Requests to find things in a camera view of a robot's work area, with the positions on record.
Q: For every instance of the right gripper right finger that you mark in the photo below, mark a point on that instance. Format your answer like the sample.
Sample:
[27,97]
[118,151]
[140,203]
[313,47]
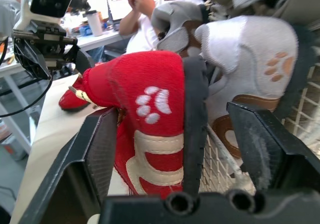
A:
[270,146]

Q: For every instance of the white cup dark lid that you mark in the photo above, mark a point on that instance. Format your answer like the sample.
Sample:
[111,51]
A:
[95,23]

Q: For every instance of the person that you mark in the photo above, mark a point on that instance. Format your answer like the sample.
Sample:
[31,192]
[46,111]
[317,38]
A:
[8,6]
[140,21]

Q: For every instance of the small grey brown shoe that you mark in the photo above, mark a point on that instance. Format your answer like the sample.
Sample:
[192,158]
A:
[172,16]

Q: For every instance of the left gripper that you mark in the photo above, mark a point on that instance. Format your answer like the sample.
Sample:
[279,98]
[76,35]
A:
[51,41]

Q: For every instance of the laptop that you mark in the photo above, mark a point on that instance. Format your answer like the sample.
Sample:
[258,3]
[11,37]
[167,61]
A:
[117,6]

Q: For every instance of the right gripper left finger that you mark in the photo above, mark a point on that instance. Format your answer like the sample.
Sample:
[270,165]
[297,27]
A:
[75,174]

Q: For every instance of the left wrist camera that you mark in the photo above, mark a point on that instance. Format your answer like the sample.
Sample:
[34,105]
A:
[47,1]

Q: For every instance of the white desk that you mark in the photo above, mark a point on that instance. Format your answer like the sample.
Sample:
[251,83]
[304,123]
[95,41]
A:
[15,66]

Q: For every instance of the small red shoe white paw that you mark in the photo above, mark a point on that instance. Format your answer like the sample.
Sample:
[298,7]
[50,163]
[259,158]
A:
[72,101]
[155,73]

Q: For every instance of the small white shoe orange paw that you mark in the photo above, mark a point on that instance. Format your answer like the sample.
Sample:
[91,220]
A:
[250,48]

